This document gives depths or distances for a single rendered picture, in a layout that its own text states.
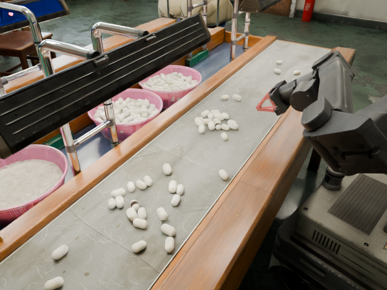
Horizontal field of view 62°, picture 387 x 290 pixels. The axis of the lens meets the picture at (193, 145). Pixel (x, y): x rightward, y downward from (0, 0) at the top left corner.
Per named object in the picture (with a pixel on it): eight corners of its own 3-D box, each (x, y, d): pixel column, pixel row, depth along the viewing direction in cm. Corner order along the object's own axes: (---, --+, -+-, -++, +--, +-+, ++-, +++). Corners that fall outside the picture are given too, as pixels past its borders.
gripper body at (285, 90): (266, 96, 88) (289, 84, 82) (279, 81, 95) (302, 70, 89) (279, 115, 89) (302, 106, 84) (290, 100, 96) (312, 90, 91)
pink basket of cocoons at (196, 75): (212, 92, 144) (213, 72, 139) (179, 119, 126) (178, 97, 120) (163, 80, 155) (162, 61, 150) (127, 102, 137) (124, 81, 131)
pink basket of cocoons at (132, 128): (171, 113, 130) (170, 91, 124) (152, 152, 109) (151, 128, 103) (108, 107, 134) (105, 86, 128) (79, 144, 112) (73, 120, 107)
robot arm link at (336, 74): (374, 165, 46) (328, 109, 45) (338, 182, 50) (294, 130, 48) (359, 73, 81) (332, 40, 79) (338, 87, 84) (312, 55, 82)
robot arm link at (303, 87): (355, 75, 80) (333, 49, 79) (347, 97, 72) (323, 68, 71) (314, 99, 89) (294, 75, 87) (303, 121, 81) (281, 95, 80)
